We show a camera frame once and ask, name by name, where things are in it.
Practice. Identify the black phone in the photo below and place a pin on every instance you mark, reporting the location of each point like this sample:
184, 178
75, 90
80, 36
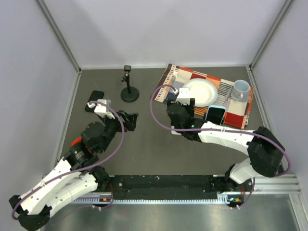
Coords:
95, 95

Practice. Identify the white folding phone stand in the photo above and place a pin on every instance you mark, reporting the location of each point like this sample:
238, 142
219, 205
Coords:
174, 132

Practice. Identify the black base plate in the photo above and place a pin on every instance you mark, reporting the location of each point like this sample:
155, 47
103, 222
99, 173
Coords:
166, 187

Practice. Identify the black camera stand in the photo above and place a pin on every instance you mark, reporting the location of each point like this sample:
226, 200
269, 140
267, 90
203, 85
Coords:
128, 94

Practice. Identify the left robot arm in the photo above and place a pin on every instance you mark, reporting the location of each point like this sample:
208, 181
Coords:
75, 175

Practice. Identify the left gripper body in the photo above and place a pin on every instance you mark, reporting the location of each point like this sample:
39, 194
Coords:
112, 126

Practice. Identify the orange bowl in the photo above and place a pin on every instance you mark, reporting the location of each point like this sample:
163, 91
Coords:
78, 144

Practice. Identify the white plate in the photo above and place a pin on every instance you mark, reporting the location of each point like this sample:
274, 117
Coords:
203, 91

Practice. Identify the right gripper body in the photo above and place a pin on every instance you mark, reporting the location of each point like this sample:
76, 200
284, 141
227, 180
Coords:
189, 108

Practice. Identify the slotted cable duct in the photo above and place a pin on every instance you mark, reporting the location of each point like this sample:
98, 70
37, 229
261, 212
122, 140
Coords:
219, 199

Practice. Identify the patterned orange placemat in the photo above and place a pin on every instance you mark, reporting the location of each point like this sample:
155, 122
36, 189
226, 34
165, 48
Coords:
237, 113

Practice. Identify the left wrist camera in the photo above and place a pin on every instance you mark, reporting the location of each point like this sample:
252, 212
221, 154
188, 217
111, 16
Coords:
101, 108

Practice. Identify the light blue mug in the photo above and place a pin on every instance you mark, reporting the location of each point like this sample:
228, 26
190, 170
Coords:
240, 91

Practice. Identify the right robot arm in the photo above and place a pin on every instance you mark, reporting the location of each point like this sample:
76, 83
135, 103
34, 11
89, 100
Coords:
264, 152

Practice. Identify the blue case phone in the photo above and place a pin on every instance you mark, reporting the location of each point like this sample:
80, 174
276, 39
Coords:
215, 114

